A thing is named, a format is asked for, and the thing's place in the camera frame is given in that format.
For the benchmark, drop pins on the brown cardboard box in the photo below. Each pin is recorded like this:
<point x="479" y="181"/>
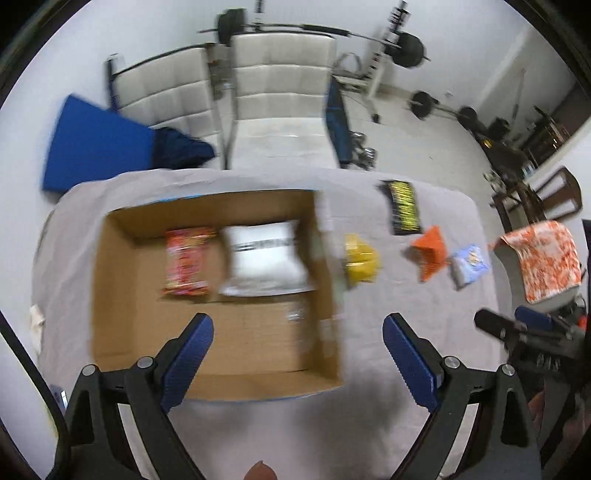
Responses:
<point x="258" y="332"/>

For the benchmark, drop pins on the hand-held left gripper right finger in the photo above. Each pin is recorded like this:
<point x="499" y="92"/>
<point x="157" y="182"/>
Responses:
<point x="411" y="357"/>

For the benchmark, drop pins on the red snack packet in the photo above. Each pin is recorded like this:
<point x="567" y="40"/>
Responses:
<point x="187" y="261"/>

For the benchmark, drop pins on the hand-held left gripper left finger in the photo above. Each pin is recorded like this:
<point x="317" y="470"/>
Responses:
<point x="187" y="357"/>

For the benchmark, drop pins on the grey chair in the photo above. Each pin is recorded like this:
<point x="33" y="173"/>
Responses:
<point x="512" y="277"/>

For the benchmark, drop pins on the blue and white snack packet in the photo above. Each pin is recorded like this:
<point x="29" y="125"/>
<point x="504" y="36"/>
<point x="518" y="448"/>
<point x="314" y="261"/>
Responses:
<point x="468" y="265"/>

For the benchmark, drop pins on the orange patterned cloth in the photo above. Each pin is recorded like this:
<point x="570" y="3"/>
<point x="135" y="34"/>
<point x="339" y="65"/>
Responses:
<point x="545" y="258"/>

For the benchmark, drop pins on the black and yellow snack packet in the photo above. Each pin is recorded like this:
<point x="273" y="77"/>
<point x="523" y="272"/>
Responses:
<point x="402" y="207"/>

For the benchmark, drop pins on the person's right forearm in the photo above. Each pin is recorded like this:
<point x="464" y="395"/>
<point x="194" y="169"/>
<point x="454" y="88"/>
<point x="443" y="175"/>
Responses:
<point x="570" y="438"/>

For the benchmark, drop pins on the dark cluttered table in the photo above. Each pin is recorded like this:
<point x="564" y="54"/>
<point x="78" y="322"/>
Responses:
<point x="517" y="138"/>

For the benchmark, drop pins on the dark blue cloth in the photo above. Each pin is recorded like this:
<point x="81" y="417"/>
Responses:
<point x="182" y="147"/>

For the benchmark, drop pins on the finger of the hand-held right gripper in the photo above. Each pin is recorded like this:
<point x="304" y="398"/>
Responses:
<point x="496" y="324"/>
<point x="535" y="317"/>

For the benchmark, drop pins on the brown wooden chair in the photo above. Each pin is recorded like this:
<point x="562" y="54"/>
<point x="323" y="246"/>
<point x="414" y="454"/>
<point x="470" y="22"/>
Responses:
<point x="556" y="194"/>

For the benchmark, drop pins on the blue foam mat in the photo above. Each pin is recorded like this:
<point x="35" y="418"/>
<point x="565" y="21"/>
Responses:
<point x="97" y="143"/>

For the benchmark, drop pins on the blue folded panel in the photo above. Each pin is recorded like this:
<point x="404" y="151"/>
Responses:
<point x="338" y="122"/>

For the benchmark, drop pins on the small black barbell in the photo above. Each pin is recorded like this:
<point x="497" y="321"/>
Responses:
<point x="443" y="108"/>

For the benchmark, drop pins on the white weight rack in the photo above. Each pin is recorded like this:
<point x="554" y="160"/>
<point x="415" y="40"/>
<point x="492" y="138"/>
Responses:
<point x="376" y="69"/>

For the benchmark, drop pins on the white padded chair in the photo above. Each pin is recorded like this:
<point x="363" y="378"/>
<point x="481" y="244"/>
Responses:
<point x="281" y="92"/>
<point x="171" y="92"/>

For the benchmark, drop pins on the orange snack packet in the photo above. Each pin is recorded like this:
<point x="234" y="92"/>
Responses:
<point x="429" y="251"/>

